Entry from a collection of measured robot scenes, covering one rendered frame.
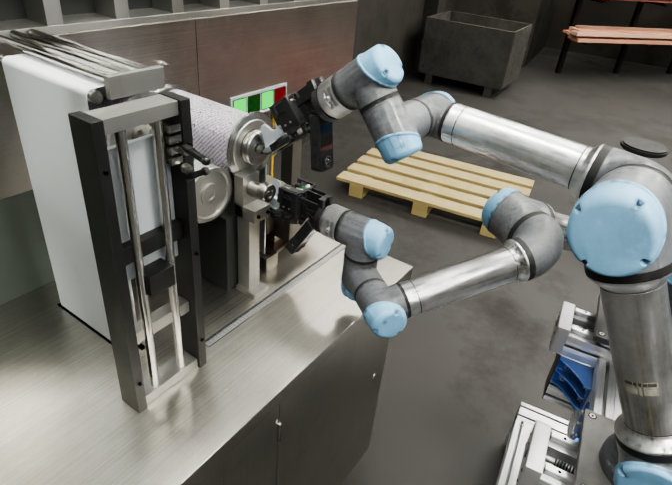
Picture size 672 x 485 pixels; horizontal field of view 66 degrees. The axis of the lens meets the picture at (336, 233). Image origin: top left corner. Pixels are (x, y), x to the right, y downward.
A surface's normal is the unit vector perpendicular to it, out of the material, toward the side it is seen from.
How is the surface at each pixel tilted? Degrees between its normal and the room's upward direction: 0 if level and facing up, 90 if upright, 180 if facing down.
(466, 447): 0
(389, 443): 0
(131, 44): 90
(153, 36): 90
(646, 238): 83
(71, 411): 0
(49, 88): 90
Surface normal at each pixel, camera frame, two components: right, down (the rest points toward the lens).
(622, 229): -0.65, 0.24
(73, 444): 0.08, -0.85
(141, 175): 0.82, 0.36
